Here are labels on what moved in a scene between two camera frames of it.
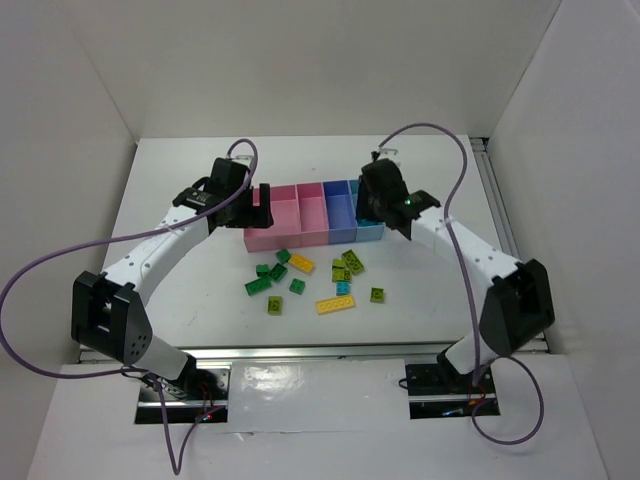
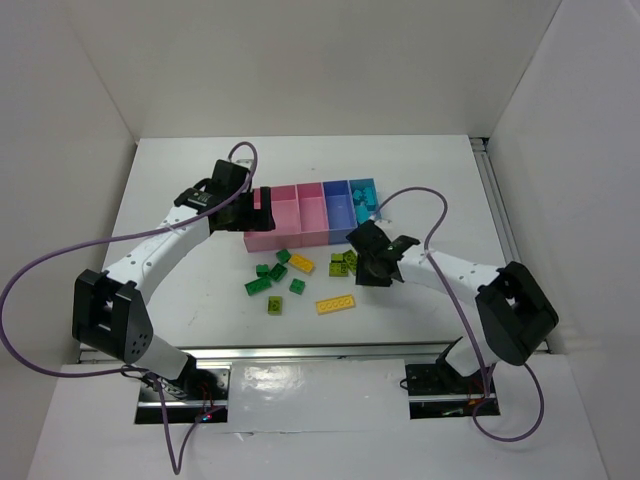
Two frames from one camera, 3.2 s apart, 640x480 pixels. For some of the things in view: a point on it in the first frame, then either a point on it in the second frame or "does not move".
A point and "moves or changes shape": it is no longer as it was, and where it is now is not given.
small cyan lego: [343, 289] moves or changes shape
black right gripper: [370, 211] -> [368, 251]
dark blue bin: [341, 212] does not move
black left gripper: [255, 215] does not move
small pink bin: [312, 214] does not move
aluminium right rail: [495, 195] does not move
